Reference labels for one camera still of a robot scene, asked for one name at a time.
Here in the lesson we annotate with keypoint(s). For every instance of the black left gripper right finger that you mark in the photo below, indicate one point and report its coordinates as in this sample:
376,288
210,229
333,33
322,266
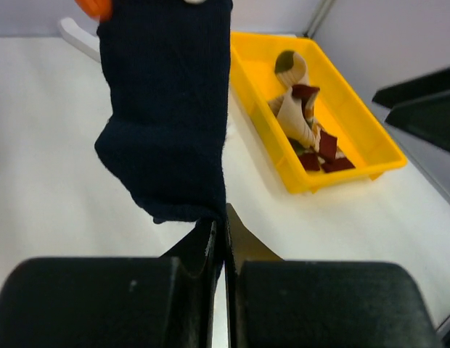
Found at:
272,302

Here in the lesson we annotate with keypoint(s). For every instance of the white metal drying rack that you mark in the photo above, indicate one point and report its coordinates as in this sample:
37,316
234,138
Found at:
80,39

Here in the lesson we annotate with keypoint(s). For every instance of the yellow plastic tray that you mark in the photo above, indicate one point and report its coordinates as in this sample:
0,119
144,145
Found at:
338,108

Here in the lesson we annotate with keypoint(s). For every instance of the navy santa sock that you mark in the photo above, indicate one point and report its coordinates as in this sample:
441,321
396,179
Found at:
167,66

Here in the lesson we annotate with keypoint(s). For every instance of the pink round clip hanger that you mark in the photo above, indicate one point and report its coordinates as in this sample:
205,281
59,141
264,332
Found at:
103,10

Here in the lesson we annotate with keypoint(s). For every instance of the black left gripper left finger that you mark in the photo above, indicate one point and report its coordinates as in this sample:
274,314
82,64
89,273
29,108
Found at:
164,301

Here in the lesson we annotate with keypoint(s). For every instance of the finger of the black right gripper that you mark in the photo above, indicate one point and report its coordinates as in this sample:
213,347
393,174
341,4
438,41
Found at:
420,107

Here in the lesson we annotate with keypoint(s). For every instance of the beige maroon striped sock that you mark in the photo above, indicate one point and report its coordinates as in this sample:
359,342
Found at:
294,109

